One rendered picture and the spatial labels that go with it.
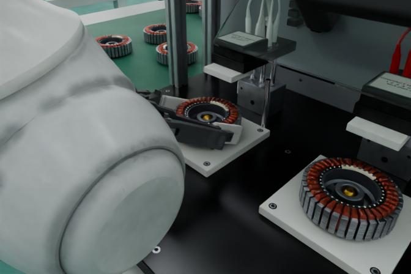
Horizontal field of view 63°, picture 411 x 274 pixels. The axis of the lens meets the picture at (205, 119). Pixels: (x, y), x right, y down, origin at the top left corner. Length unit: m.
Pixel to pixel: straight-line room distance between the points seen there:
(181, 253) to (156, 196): 0.25
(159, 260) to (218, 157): 0.18
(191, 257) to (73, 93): 0.27
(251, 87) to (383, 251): 0.35
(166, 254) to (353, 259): 0.20
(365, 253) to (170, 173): 0.30
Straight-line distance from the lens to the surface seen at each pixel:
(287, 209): 0.44
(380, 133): 0.43
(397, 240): 0.45
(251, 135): 0.56
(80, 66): 0.17
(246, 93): 0.64
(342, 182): 0.45
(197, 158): 0.50
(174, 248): 0.41
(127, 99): 0.16
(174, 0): 0.67
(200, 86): 0.74
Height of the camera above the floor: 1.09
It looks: 31 degrees down
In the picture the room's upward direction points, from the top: straight up
